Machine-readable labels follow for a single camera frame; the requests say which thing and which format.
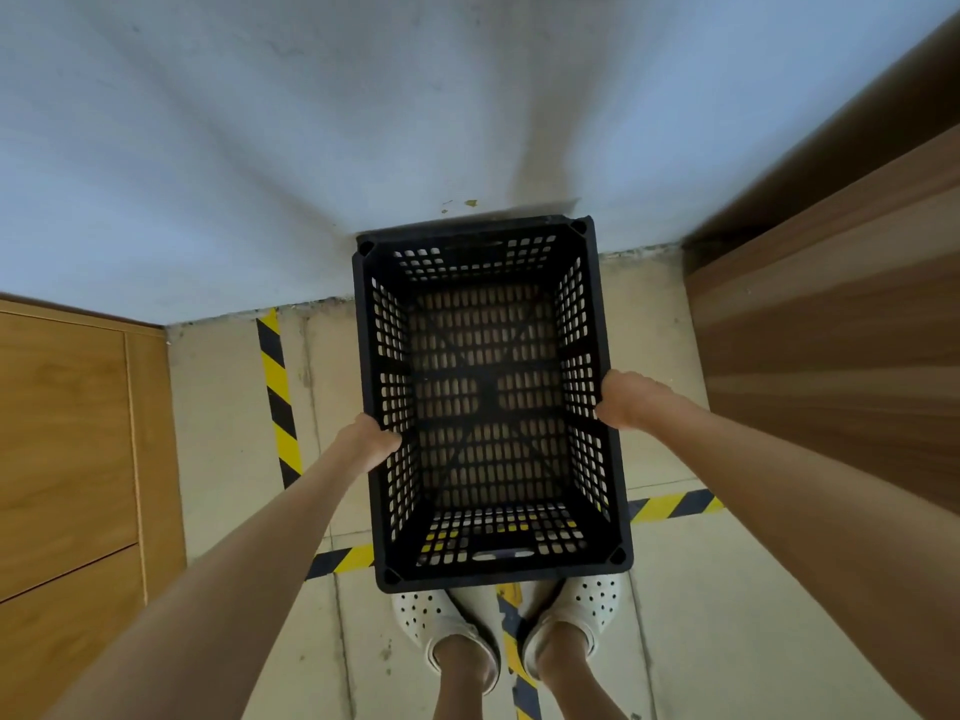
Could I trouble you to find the wooden wall cabinet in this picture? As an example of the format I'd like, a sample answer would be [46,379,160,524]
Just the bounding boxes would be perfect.
[0,291,187,720]

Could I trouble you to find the person's leg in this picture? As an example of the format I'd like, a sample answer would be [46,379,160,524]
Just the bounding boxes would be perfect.
[431,633,500,720]
[533,621,630,720]

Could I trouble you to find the person's left leg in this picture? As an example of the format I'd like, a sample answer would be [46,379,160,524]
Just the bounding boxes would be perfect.
[431,633,500,720]

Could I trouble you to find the person's right leg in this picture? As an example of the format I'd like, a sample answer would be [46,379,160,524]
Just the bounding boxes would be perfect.
[533,621,630,720]

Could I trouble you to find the black plastic crate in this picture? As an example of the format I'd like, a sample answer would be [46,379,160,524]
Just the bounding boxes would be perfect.
[350,214,635,595]

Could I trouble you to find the person's white clog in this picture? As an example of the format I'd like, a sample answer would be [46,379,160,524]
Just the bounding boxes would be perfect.
[522,573,624,680]
[391,590,502,695]

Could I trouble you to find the person's right forearm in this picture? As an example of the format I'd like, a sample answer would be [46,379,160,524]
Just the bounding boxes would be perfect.
[659,396,960,720]

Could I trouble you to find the person's left hand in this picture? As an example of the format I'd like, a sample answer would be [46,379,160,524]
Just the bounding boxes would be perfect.
[332,413,404,477]

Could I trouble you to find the light wooden office desk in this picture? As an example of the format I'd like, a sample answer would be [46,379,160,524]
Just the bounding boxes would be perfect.
[682,14,960,518]

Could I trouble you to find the person's white right clog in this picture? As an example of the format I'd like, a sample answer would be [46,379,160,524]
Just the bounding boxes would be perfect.
[522,573,624,680]

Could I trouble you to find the person's left forearm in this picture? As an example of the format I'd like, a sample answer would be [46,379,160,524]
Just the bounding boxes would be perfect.
[44,441,369,720]

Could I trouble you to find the person's right hand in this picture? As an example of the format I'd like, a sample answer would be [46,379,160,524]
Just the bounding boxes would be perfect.
[594,369,688,436]

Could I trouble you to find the person's white left clog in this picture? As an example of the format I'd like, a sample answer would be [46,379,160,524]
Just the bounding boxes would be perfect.
[391,590,502,695]

